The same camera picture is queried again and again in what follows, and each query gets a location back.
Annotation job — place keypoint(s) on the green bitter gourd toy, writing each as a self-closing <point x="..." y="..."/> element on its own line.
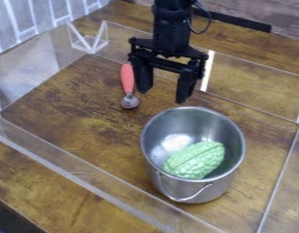
<point x="195" y="161"/>

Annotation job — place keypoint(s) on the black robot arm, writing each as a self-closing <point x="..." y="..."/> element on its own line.
<point x="172" y="3"/>

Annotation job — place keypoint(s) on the stainless steel pot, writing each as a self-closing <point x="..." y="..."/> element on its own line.
<point x="175" y="129"/>

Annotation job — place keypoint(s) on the orange handled metal spoon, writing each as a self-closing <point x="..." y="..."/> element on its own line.
<point x="129" y="101"/>

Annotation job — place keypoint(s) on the clear acrylic corner bracket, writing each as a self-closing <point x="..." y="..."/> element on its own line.
<point x="86" y="43"/>

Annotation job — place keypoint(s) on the black wall strip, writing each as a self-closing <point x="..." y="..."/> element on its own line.
<point x="232" y="20"/>

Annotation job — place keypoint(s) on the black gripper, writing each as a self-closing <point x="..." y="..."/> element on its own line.
<point x="165" y="50"/>

